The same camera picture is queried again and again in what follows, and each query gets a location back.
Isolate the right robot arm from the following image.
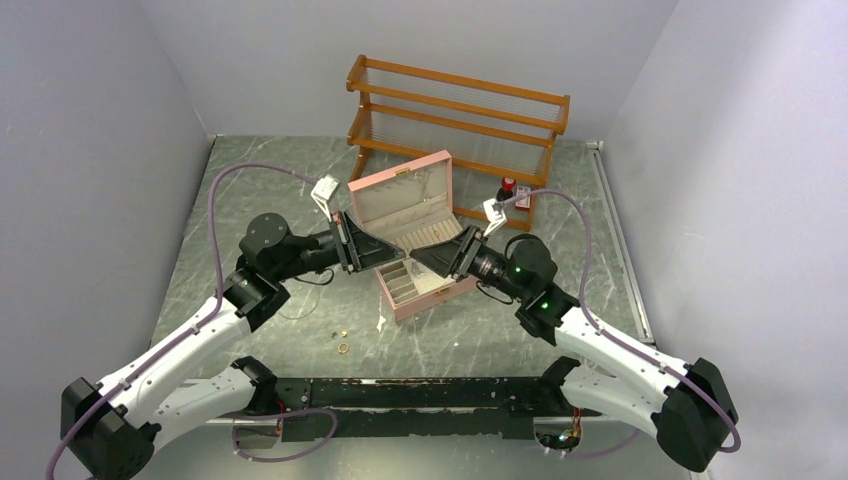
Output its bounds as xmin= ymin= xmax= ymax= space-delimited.
xmin=410 ymin=227 xmax=741 ymax=472

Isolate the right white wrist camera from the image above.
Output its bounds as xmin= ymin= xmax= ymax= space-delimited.
xmin=483 ymin=198 xmax=508 ymax=238

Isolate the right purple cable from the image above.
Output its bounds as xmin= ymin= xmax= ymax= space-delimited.
xmin=503 ymin=188 xmax=743 ymax=455

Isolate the pink jewelry box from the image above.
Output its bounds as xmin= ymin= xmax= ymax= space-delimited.
xmin=348 ymin=150 xmax=475 ymax=322

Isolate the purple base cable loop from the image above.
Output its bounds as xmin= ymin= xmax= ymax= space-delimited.
xmin=231 ymin=407 xmax=339 ymax=464

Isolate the small red white box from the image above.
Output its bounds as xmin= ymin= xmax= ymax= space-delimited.
xmin=514 ymin=185 xmax=532 ymax=212

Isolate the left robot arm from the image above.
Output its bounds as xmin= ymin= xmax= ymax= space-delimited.
xmin=60 ymin=212 xmax=405 ymax=479

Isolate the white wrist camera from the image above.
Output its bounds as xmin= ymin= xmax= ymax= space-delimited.
xmin=483 ymin=198 xmax=508 ymax=238
xmin=310 ymin=174 xmax=339 ymax=222

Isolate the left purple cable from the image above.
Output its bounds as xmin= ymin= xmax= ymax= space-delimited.
xmin=44 ymin=163 xmax=319 ymax=480

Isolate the silver wire necklace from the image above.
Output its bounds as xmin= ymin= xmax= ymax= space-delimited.
xmin=278 ymin=284 xmax=321 ymax=321

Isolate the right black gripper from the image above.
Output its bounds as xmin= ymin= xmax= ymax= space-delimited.
xmin=410 ymin=223 xmax=528 ymax=302

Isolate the wooden two-tier shelf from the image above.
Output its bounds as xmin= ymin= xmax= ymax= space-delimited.
xmin=345 ymin=54 xmax=572 ymax=233

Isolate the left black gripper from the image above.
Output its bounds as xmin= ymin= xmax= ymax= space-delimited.
xmin=272 ymin=209 xmax=405 ymax=280

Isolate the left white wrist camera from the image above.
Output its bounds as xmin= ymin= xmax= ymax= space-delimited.
xmin=310 ymin=174 xmax=339 ymax=222

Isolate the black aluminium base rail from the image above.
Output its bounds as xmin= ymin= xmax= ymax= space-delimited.
xmin=236 ymin=377 xmax=575 ymax=442

